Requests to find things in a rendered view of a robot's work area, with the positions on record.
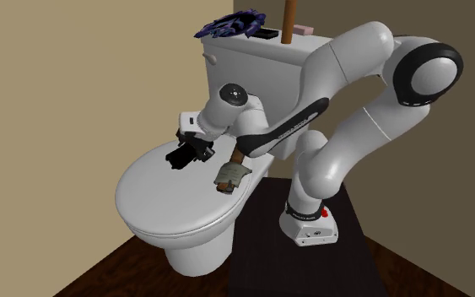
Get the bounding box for white toilet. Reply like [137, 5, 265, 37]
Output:
[114, 29, 333, 278]

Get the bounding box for dark robot stand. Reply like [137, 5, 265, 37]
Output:
[226, 176, 389, 297]

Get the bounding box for purple crumpled cloth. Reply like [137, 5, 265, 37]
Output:
[193, 9, 267, 41]

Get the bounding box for black flat box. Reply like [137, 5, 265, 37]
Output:
[252, 28, 280, 41]

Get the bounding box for brown cylinder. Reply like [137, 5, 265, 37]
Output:
[280, 0, 299, 46]

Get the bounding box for brown handled grey tool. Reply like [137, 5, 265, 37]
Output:
[213, 145, 253, 195]

